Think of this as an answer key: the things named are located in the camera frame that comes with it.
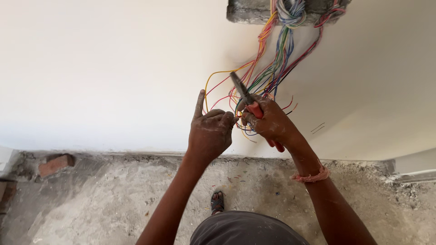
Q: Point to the person's right hand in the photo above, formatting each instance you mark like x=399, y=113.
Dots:
x=272, y=120

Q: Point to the person's left hand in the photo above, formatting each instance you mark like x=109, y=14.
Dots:
x=207, y=134

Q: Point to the pink thread wristband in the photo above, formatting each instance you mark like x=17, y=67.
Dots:
x=311, y=177

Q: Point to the black sandal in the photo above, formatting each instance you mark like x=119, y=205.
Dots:
x=217, y=203

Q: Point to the dark grey shirt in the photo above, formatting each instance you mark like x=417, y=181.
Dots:
x=245, y=229

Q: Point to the red brick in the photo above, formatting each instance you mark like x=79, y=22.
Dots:
x=54, y=165

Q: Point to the grey concrete wall box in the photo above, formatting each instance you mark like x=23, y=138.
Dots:
x=248, y=12

